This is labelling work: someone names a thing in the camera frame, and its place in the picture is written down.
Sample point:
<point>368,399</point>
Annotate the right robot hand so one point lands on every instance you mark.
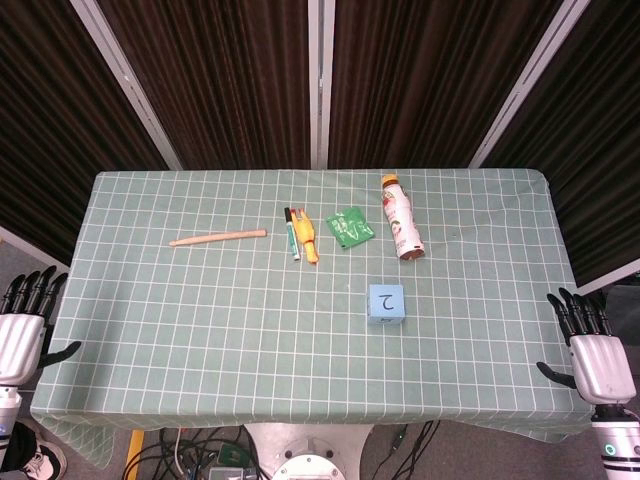
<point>600,365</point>

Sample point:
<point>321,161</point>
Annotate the black and white shoe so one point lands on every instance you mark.
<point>45,462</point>

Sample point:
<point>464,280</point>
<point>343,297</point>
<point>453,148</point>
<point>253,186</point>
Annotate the yellow floor strip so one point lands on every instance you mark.
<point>134,452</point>

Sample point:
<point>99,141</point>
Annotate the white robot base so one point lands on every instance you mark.
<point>307,450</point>

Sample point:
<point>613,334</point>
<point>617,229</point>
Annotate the white labelled drink bottle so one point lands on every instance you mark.
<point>402,220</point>

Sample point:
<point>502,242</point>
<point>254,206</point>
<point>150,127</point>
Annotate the green snack packet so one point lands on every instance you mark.
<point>350,227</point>

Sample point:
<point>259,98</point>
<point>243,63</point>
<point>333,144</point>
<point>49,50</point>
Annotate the green electronics box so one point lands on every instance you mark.
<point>232,456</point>

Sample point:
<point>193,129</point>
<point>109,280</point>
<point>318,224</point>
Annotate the brown pleated curtain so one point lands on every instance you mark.
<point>600,125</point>
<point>415,80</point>
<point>45,125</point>
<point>220,80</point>

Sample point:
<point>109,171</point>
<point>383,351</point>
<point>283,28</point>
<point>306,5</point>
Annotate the green marker pen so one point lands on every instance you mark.
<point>290,235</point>

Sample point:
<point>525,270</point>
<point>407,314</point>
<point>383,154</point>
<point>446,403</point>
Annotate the wooden stick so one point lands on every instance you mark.
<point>220,237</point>

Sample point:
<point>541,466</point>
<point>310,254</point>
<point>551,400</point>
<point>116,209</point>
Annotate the yellow rubber chicken toy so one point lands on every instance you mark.
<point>306,235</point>

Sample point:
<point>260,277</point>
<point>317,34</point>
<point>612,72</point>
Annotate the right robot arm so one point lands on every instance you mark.
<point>617,440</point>

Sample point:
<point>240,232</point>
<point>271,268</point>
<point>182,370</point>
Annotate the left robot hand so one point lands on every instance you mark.
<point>17,340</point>

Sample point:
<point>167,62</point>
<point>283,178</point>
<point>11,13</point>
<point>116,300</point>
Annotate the blue numbered foam cube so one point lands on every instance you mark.
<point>386,302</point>

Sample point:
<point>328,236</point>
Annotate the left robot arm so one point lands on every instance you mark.
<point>6,410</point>

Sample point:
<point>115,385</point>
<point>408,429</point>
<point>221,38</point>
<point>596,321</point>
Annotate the white frame post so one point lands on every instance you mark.
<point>125,80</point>
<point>530,80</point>
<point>319,85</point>

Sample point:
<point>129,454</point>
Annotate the green grid tablecloth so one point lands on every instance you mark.
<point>225,325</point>

